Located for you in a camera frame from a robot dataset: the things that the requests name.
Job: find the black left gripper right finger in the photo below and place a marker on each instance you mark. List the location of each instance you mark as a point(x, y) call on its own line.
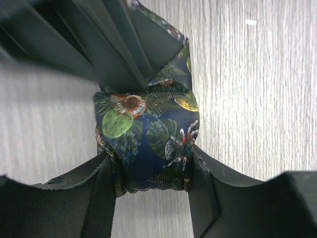
point(225, 203)

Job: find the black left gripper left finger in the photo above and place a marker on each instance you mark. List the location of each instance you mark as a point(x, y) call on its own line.
point(77, 204)

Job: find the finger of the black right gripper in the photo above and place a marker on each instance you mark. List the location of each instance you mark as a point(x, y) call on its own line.
point(151, 40)
point(74, 36)

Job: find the dark floral patterned tie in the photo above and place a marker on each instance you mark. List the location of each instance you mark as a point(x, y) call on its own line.
point(149, 136)

